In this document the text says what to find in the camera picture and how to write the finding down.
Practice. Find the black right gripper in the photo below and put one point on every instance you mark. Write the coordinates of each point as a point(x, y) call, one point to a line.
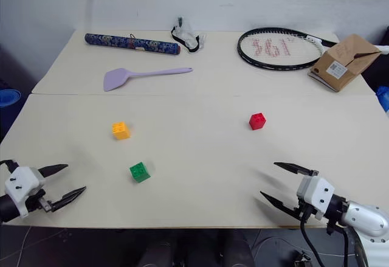
point(304, 210)

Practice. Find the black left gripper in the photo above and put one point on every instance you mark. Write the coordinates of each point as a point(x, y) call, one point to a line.
point(37, 202)

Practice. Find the red toy brick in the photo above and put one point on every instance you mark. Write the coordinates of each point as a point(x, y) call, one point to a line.
point(257, 121)

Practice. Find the green toy brick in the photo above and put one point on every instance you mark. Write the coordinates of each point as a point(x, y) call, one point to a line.
point(139, 172)

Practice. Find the yellow toy brick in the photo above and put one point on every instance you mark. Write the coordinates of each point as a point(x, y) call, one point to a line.
point(120, 130)

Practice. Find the blue plastic container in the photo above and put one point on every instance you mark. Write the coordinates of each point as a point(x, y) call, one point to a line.
point(8, 98)

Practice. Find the purple silicone spatula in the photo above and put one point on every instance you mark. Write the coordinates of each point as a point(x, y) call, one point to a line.
point(117, 79)

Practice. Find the blue plastic bag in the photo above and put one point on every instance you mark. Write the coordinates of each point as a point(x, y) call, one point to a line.
point(384, 98)

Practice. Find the brown cardboard box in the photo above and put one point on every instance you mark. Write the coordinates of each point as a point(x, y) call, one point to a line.
point(342, 63)

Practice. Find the black tennis racket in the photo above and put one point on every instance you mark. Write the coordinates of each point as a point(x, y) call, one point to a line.
point(243, 49)

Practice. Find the blue patterned tube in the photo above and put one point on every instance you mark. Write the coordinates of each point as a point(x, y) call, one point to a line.
point(130, 44)

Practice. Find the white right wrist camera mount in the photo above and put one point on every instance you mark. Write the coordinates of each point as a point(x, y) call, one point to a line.
point(317, 194)

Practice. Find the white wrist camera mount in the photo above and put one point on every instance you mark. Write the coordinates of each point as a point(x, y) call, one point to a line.
point(317, 194)
point(21, 185)

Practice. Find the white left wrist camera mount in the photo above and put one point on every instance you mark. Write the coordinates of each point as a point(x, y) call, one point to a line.
point(21, 185)

